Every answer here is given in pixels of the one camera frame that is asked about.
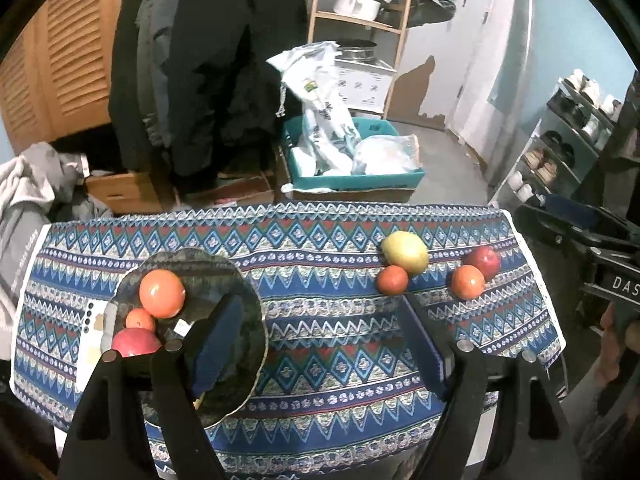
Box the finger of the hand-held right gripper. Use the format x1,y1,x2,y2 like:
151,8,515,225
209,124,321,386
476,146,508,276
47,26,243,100
544,194,603,228
514,204,601,258

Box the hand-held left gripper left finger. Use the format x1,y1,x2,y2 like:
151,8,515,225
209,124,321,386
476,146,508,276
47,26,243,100
59,292,246,480

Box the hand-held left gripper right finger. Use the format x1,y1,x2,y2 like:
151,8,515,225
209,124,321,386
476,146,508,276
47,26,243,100
397,297,583,480

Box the dark glass plate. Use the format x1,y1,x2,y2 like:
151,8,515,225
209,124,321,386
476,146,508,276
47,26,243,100
102,247,270,428

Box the orange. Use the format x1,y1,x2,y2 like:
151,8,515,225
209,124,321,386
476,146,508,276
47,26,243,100
139,269,186,319
451,264,486,301

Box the small tangerine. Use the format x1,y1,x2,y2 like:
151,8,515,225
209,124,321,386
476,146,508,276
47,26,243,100
376,265,410,296
125,307,157,333

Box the red apple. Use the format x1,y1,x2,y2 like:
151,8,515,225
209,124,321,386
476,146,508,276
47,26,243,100
462,247,502,281
111,327,163,358

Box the person's right forearm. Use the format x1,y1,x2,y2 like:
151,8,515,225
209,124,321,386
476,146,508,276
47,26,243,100
562,350,640,471

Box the person's right hand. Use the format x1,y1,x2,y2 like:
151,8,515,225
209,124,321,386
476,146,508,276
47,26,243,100
599,304,635,362

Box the shoe rack with shoes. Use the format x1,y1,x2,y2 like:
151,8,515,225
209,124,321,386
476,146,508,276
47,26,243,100
502,69,626,203

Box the yellow-green lemon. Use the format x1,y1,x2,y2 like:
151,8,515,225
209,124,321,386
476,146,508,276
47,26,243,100
381,230,431,277

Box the patterned blue tablecloth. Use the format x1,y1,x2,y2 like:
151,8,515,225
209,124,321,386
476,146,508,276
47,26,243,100
10,201,566,476

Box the white paper card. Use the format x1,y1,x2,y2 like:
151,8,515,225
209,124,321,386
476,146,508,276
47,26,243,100
80,299,113,391

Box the flat cardboard box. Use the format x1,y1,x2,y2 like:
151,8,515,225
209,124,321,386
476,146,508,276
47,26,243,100
185,175,276,208

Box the white door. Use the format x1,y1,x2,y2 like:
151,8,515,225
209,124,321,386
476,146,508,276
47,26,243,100
390,0,516,131

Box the clear plastic bag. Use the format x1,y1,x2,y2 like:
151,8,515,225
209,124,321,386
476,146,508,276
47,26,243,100
350,134,423,176

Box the teal plastic crate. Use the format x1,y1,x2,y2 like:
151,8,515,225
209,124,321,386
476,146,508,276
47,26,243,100
280,116,427,192

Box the grey printed hoodie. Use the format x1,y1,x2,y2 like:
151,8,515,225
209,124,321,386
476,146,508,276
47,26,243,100
0,195,53,361

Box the grey clothes pile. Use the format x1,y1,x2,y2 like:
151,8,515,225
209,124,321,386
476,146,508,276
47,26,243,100
50,145,118,221

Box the white plastic basket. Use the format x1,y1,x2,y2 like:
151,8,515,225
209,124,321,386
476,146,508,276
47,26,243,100
334,57,398,113

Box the white rice bag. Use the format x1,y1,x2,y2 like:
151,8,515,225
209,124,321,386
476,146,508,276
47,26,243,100
266,41,363,176

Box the white fleece garment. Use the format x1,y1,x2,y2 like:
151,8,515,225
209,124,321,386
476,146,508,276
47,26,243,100
0,142,56,206

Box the steel pot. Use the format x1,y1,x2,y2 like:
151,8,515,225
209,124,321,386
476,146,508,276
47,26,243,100
336,39,378,63

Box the wooden shelf rack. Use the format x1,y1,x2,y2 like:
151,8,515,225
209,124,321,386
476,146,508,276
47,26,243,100
306,0,421,116

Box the black jacket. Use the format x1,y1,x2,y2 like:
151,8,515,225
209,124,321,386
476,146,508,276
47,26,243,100
165,0,308,191

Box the dark grey jacket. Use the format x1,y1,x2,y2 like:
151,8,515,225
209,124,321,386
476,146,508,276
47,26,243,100
107,0,191,176

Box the white pot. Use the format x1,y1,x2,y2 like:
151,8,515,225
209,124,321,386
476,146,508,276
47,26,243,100
332,0,383,22

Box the wooden louvered wardrobe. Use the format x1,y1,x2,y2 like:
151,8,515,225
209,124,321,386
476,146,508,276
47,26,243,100
0,0,136,156

